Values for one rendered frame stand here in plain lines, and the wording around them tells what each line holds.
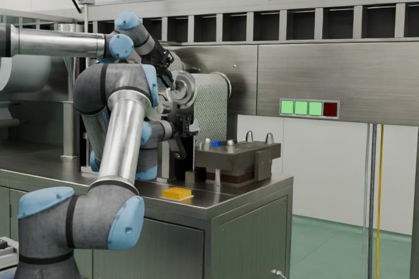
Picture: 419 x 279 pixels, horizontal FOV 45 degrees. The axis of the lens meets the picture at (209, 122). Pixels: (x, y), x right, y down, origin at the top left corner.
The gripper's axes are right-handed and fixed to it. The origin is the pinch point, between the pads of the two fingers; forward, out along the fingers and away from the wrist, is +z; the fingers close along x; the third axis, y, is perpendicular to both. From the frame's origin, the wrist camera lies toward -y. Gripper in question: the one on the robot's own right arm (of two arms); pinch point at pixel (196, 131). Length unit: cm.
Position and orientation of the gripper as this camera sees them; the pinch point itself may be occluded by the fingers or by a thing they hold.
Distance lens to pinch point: 194.3
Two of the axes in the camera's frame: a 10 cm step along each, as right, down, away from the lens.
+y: 0.2, -10.0, -0.9
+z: 5.4, -0.7, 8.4
